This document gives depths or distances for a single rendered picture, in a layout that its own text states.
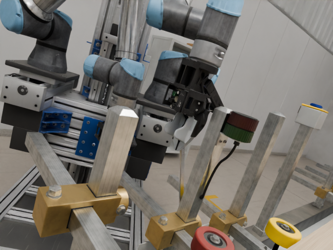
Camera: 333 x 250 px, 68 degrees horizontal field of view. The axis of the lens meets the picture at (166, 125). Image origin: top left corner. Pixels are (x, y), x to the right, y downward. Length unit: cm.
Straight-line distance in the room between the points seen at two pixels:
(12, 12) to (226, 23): 71
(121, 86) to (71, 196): 42
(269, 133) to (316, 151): 785
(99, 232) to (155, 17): 51
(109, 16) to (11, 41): 178
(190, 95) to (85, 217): 30
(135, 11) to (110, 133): 62
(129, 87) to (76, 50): 233
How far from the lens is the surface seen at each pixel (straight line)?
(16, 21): 100
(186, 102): 52
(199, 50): 55
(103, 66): 78
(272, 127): 75
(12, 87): 102
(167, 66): 106
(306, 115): 98
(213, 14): 57
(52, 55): 111
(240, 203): 81
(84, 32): 305
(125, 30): 91
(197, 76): 55
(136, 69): 73
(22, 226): 156
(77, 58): 305
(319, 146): 858
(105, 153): 38
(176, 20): 66
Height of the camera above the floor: 118
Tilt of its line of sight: 12 degrees down
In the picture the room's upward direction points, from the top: 18 degrees clockwise
